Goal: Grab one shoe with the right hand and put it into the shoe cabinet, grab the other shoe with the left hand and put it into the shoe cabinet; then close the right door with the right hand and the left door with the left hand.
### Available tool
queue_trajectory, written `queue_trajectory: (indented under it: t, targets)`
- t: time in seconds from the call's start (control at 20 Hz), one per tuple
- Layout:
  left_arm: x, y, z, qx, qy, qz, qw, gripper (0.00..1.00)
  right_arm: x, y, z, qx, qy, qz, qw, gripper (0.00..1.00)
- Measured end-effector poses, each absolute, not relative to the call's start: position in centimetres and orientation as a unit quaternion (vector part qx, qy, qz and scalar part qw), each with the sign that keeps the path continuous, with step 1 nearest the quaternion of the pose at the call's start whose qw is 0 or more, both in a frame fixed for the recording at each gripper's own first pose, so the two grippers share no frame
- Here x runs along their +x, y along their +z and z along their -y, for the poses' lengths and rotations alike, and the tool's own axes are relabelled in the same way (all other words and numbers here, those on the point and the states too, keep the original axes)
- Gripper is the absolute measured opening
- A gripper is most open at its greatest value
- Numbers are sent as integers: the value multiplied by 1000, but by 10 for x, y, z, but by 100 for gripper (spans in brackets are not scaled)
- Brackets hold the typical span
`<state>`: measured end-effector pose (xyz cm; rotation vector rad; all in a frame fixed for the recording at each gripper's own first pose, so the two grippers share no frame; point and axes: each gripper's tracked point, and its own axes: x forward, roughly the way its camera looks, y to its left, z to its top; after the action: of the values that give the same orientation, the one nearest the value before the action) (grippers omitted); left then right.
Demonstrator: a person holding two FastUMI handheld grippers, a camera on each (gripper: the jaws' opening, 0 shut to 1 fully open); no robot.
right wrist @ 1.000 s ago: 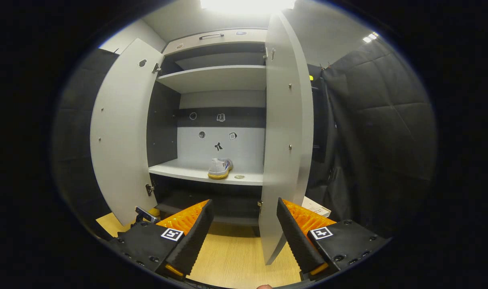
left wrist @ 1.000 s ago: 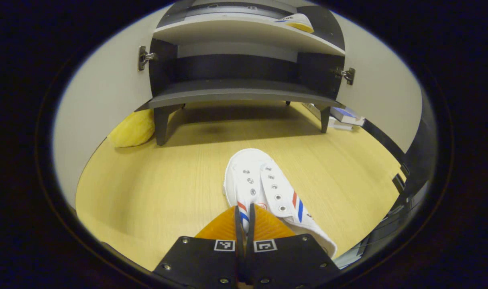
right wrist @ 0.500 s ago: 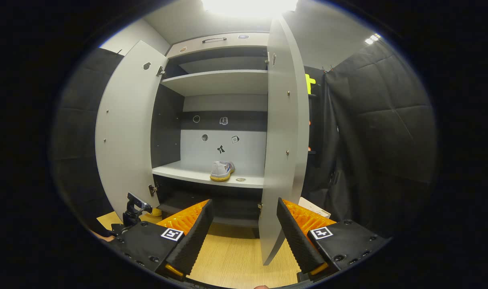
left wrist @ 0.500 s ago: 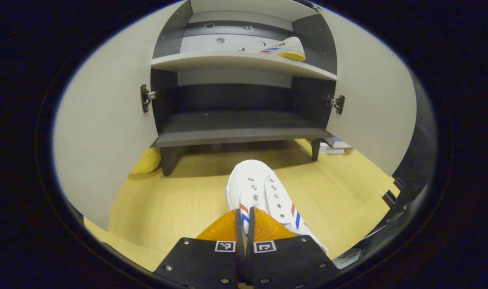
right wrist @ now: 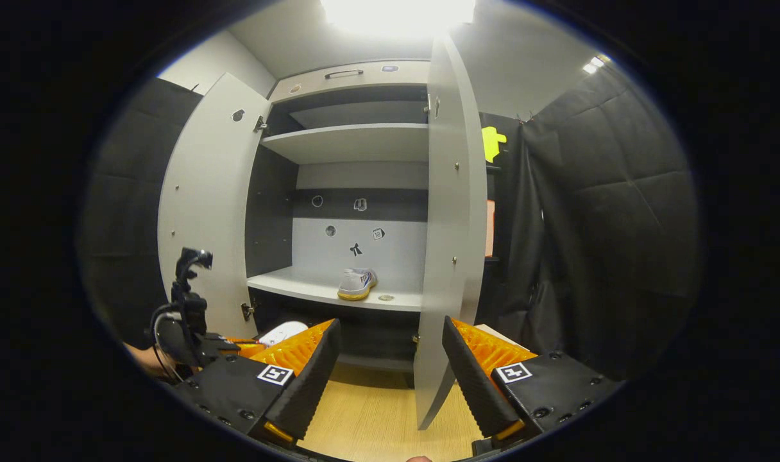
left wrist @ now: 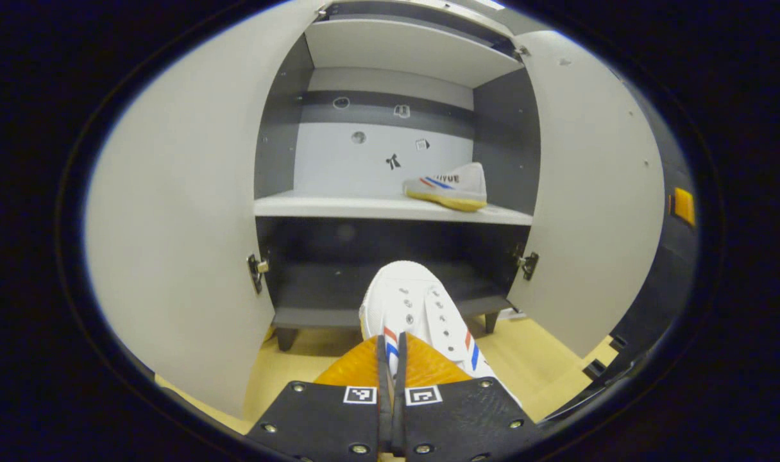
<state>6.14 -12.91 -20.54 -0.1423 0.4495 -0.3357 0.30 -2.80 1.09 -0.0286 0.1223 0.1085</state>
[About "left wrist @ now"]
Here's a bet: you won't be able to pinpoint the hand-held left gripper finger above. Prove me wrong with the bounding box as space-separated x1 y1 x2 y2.
246 334 392 462
393 332 541 462

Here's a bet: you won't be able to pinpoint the white cabinet door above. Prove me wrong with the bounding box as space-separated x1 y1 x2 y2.
507 29 666 359
85 0 330 419

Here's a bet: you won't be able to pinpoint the white canvas shoe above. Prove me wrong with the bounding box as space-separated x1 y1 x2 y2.
359 260 522 408
403 162 488 212

